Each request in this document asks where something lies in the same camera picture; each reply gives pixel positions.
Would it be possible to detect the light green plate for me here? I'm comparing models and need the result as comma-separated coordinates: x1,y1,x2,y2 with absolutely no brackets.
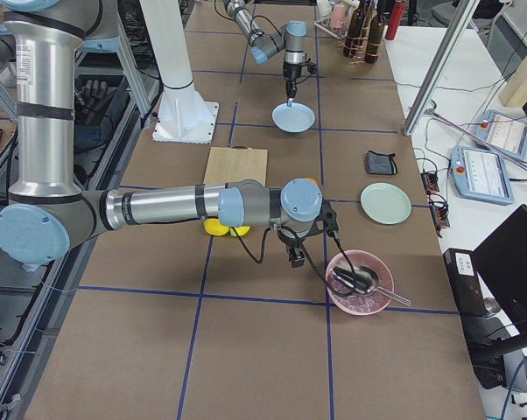
361,183,412,225

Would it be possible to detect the metal scoop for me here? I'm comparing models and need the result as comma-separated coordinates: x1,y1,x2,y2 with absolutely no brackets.
334,265,411,307

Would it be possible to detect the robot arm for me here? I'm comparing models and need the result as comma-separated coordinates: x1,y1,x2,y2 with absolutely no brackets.
0,1,323,267
223,1,316,106

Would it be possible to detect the yellow lemon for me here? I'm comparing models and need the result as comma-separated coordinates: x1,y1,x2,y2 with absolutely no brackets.
229,226,250,237
203,218,229,236

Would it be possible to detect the copper wire bottle rack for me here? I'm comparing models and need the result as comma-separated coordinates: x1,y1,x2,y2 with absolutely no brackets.
349,6,376,63

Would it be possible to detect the black monitor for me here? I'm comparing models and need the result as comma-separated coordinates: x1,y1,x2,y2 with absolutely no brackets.
474,204,527,333

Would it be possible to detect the teach pendant tablet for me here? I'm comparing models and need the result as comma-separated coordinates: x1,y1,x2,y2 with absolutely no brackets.
451,146,514,206
475,109,527,158

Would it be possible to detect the wooden cutting board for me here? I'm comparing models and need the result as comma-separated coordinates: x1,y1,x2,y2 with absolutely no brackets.
203,147,268,186

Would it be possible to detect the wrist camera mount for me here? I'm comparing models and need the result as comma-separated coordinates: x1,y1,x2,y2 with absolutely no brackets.
305,60,317,75
313,200,339,240

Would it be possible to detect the grey folded cloth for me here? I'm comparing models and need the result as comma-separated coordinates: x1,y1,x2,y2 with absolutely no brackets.
365,150,398,176

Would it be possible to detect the dark wine bottle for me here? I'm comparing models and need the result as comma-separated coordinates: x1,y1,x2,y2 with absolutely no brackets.
342,0,366,57
364,0,386,64

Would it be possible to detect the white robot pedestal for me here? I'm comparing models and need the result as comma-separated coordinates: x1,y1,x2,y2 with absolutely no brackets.
140,0,219,144

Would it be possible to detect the aluminium frame post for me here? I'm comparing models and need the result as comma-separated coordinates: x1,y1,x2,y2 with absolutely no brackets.
403,0,480,136

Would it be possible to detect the black computer box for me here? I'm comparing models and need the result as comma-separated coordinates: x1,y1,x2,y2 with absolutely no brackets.
443,248,486,317

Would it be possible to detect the light blue plate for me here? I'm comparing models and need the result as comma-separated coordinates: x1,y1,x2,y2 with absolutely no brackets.
271,102,315,133

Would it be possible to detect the pink bowl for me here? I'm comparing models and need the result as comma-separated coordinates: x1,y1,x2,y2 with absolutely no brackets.
326,249,395,316

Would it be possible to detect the red thermos bottle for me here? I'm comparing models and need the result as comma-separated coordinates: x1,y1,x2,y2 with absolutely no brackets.
385,0,406,40

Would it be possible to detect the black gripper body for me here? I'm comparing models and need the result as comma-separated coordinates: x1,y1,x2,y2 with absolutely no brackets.
277,227,306,263
283,61,306,83

